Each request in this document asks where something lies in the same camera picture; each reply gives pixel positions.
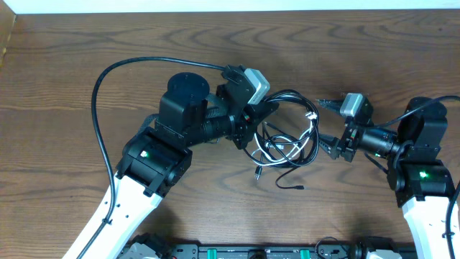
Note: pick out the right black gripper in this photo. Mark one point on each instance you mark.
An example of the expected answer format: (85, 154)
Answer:
(331, 144)

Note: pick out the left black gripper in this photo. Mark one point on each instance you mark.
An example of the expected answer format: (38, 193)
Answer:
(245, 119)

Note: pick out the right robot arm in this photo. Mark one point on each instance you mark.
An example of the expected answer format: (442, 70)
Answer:
(423, 186)

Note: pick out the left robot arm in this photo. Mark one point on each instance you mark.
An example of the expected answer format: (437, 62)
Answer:
(155, 159)

